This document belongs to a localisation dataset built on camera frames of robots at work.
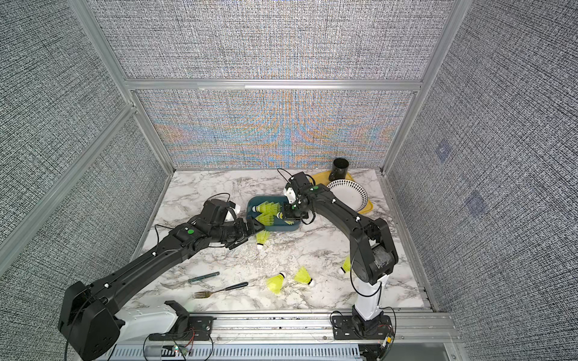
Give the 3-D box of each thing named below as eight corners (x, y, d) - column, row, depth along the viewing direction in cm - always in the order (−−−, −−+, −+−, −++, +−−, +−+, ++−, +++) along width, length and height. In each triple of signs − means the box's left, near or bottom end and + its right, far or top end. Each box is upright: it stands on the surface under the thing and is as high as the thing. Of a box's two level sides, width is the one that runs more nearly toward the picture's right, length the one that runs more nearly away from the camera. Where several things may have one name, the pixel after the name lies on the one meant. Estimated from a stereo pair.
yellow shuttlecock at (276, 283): (264, 290, 83) (264, 288, 82) (272, 270, 88) (271, 268, 86) (279, 295, 82) (279, 293, 80) (286, 275, 87) (286, 272, 85)
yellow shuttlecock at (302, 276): (293, 279, 86) (293, 276, 83) (300, 268, 89) (301, 265, 86) (310, 290, 83) (311, 287, 81) (316, 279, 86) (317, 276, 83)
